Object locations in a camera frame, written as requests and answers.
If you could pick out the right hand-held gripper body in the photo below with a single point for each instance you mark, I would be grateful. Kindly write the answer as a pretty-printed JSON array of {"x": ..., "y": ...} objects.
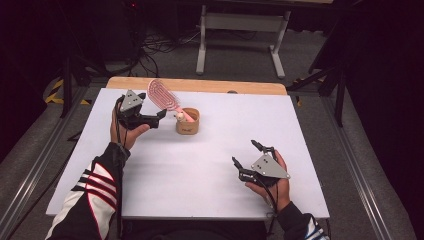
[{"x": 268, "y": 167}]

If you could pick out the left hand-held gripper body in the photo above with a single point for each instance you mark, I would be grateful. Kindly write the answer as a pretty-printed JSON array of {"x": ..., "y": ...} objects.
[{"x": 131, "y": 101}]

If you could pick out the pink hairbrush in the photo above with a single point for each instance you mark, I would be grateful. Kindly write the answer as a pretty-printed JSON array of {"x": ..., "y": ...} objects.
[{"x": 162, "y": 95}]

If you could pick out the person's right hand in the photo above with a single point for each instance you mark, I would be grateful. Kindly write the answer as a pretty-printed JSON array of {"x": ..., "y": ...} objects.
[{"x": 281, "y": 193}]

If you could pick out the person's left hand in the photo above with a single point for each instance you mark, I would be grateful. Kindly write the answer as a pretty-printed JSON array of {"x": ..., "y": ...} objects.
[{"x": 128, "y": 138}]

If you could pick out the small cream figurine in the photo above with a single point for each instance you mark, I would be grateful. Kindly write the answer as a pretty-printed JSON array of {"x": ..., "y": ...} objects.
[{"x": 180, "y": 116}]

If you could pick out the white table sheet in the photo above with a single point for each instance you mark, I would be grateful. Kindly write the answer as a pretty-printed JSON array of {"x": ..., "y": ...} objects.
[{"x": 200, "y": 166}]

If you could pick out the wooden table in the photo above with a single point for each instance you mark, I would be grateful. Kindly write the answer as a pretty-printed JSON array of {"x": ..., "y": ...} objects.
[{"x": 213, "y": 86}]

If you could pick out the black tripod stand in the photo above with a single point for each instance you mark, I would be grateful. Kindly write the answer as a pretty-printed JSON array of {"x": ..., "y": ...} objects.
[{"x": 68, "y": 83}]

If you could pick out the yellow black hazard tape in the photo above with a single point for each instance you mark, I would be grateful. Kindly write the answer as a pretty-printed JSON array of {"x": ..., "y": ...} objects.
[{"x": 55, "y": 93}]

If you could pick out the black metal stand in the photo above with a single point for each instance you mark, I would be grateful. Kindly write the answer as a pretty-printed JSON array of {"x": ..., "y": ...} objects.
[{"x": 336, "y": 86}]

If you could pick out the aluminium floor rail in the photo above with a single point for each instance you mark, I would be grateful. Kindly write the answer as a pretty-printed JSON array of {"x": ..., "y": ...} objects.
[
  {"x": 360, "y": 180},
  {"x": 36, "y": 166}
]

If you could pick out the white metal desk frame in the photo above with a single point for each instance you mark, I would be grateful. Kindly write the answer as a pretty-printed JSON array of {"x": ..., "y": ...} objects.
[{"x": 243, "y": 21}]

